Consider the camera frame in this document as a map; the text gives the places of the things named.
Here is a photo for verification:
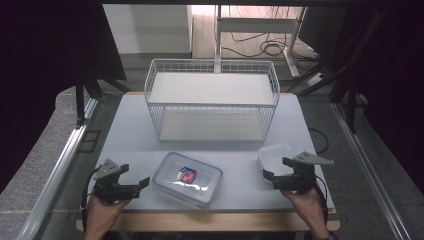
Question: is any left hand-held gripper black cable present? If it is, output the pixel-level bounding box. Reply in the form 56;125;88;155
80;165;102;233

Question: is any tangle of black floor cables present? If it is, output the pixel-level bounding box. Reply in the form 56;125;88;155
221;5;319;63

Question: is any person's right hand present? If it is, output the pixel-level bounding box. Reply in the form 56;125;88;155
279;186;327;225

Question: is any black floor cable loop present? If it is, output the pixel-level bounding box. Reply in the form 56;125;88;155
308;127;331;155

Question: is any black metal stand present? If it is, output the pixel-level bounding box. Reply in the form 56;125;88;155
73;58;132;130
295;8;393;135

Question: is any white metal desk frame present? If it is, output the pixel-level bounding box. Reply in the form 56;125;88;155
213;4;309;78

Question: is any white plastic container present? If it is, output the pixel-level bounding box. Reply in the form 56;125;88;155
257;143;298;185

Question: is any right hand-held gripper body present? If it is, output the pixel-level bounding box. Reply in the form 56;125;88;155
273;151;335;195

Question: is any white cabinet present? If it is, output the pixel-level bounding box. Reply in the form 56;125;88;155
102;3;194;60

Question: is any white wire two-tier rack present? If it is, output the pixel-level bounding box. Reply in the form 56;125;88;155
143;58;281;144

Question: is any aluminium rail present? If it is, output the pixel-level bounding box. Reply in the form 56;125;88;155
15;98;100;240
330;101;413;240

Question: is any clear container with blue-rimmed lid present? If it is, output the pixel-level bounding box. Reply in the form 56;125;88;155
152;151;224;210

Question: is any right hand-held gripper black cable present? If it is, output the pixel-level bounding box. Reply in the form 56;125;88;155
313;175;330;232

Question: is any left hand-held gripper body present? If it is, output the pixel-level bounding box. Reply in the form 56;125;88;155
92;158;133;205

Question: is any hand-held gripper black cable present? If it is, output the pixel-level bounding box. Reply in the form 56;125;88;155
313;175;330;232
80;165;102;233

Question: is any person's left hand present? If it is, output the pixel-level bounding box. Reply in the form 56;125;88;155
85;194;132;233

